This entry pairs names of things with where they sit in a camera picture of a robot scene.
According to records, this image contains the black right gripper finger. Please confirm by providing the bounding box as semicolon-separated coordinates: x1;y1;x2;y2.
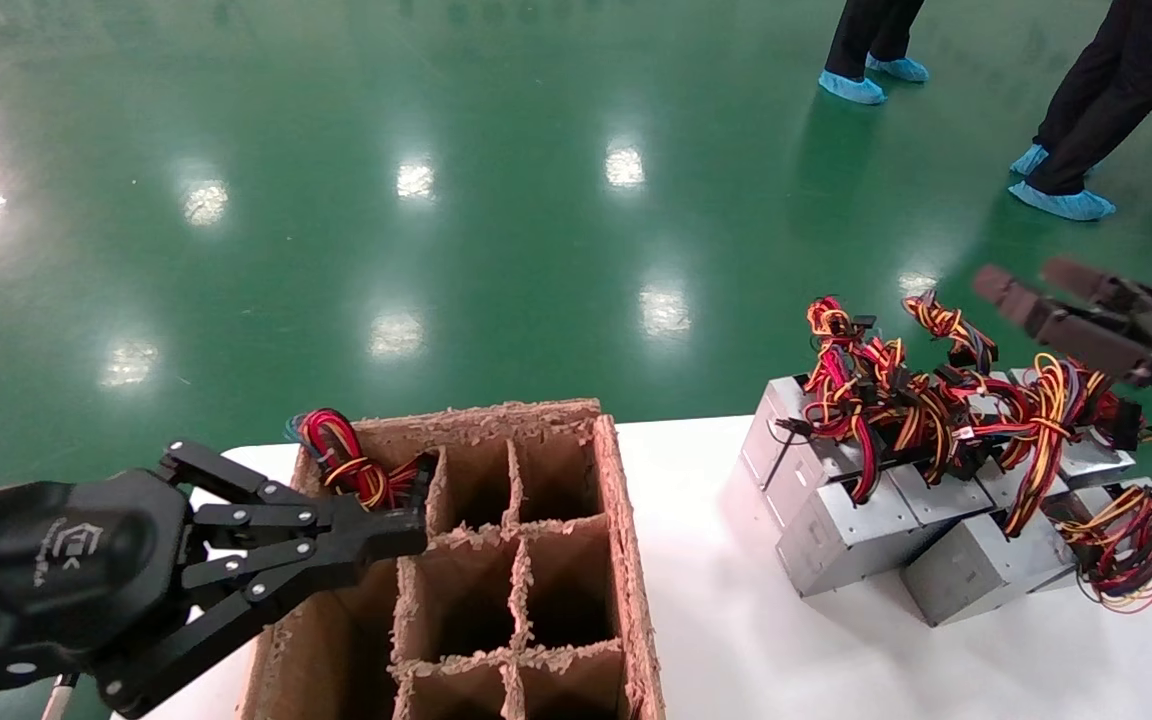
1044;257;1152;326
974;263;1152;389

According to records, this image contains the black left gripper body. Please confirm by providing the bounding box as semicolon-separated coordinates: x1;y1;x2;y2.
0;468;195;693

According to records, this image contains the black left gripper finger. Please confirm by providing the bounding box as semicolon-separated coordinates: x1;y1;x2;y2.
98;533;428;717
158;440;428;542

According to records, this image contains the person in black trousers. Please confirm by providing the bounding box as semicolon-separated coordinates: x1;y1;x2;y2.
1026;0;1152;198
826;0;927;81

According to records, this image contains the brown cardboard divider box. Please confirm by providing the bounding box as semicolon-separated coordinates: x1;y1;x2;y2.
236;400;665;720

